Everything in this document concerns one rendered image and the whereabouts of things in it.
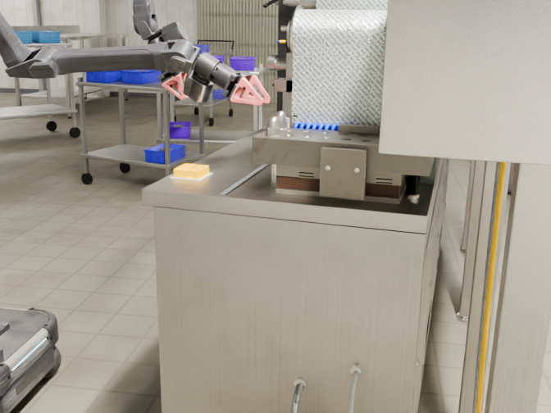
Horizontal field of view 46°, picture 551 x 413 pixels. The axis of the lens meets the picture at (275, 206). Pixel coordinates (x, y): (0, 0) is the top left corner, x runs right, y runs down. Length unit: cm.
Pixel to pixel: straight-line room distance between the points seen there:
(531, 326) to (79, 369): 200
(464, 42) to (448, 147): 12
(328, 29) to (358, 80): 14
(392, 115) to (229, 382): 104
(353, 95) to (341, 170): 26
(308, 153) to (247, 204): 18
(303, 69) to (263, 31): 884
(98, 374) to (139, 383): 18
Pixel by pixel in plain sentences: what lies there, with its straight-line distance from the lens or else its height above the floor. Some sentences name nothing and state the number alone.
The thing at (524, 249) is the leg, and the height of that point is 102.
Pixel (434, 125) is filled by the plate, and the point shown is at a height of 118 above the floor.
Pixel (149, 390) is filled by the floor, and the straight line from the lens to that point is 245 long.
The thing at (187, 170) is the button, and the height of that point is 92.
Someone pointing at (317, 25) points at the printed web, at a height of 127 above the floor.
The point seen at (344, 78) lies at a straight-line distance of 161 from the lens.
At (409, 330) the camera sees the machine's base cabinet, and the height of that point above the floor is 63.
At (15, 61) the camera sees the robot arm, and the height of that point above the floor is 117.
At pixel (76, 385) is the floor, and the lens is 253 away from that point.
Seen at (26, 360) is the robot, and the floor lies 20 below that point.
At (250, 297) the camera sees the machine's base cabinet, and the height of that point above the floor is 66.
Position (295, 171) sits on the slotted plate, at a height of 95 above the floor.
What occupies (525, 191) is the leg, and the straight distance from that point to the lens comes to 84.
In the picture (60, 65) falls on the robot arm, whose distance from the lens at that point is 182.
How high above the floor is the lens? 129
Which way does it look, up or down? 16 degrees down
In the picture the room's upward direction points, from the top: 1 degrees clockwise
